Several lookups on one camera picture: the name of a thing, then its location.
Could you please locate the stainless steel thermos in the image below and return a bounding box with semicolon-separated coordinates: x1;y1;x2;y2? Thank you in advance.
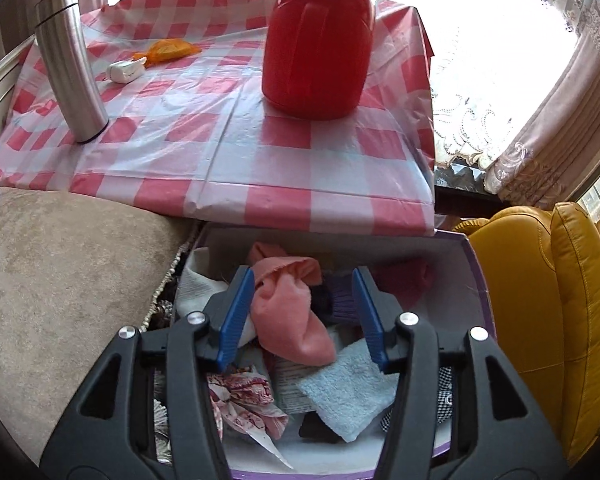
34;0;110;143

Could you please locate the white lace curtain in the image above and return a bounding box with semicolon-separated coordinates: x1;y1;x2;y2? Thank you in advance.
430;80;521;171

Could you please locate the dark window sill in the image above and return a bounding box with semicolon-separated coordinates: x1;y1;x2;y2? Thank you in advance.
432;160;503;218

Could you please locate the pink floral cloth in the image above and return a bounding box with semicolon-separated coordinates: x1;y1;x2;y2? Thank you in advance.
205;365;291;441

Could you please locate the white cardboard box purple rim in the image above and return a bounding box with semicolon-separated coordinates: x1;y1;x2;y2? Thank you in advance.
175;222;496;480

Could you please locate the yellow leather chair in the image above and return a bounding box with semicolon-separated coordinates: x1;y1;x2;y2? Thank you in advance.
452;201;600;466

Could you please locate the houndstooth cloth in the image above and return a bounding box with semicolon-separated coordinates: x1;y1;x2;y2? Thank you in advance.
380;365;453;433

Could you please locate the red plastic jug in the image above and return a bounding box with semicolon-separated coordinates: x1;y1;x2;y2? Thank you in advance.
261;0;377;121

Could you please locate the cream carved cabinet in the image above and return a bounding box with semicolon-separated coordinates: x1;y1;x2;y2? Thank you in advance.
0;30;38;161

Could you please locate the orange cloth item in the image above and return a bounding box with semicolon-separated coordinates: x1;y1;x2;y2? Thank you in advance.
131;40;201;67

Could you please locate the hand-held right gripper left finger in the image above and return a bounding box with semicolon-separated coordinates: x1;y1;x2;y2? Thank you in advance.
40;266;256;480

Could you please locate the pink checkered tablecloth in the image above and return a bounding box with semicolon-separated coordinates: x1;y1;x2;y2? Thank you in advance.
0;0;437;238

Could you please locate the white printed paper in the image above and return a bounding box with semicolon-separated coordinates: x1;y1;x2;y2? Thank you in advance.
272;355;326;413

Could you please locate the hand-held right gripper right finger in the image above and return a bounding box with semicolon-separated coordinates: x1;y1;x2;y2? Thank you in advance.
351;266;568;480

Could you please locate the light blue towel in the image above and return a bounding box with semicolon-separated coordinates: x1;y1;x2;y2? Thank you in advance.
295;337;401;443

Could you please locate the white tube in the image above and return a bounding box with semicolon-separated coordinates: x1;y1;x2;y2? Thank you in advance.
105;57;148;83

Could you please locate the dark cloth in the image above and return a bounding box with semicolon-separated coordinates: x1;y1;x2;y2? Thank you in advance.
298;410;348;445

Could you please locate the magenta knit sock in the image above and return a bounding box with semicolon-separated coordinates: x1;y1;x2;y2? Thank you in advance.
375;258;433;311

